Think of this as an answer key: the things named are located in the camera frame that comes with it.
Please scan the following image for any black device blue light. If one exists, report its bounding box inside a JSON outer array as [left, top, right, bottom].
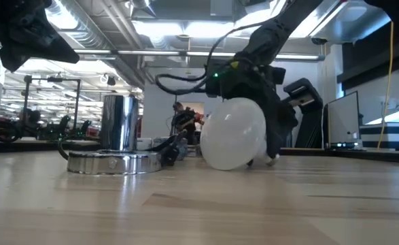
[[326, 141, 360, 150]]

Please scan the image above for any black white striped box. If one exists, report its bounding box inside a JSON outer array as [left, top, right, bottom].
[[358, 122, 399, 151]]

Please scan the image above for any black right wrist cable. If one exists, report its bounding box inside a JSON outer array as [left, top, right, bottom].
[[154, 18, 281, 96]]

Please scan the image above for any person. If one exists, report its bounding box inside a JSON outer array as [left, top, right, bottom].
[[171, 101, 205, 146]]

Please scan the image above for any white-screen monitor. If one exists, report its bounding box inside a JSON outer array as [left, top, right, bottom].
[[323, 91, 365, 150]]

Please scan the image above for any pink white stapler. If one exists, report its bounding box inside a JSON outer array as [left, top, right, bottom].
[[136, 137, 154, 151]]

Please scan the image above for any yellow cable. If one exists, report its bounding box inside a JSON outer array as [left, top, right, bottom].
[[377, 20, 394, 150]]

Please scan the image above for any black camera stand frame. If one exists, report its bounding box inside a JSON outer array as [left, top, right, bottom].
[[24, 75, 83, 137]]

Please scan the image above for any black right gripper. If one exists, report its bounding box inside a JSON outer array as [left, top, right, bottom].
[[205, 56, 324, 164]]

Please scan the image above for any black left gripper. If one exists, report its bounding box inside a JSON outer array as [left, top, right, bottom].
[[0, 0, 80, 73]]

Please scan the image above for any white globe lightbulb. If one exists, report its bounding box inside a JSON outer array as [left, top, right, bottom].
[[199, 97, 281, 171]]

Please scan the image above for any black leaning panel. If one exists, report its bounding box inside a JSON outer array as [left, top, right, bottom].
[[294, 112, 326, 150]]

